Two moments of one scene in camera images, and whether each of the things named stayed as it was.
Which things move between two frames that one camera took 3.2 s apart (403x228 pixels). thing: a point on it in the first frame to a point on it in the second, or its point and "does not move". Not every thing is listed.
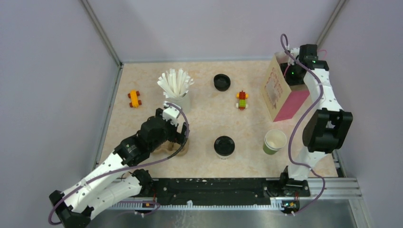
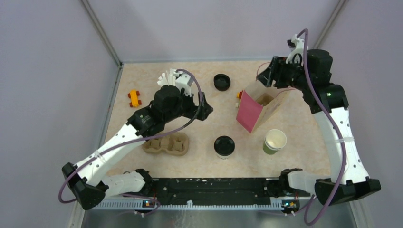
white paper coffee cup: (224, 157) does not move
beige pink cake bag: (284, 101) to (257, 103)
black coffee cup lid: (224, 145) does not move
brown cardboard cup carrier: (167, 146) does not move
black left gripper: (177, 137) to (193, 108)
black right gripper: (291, 82) does not move
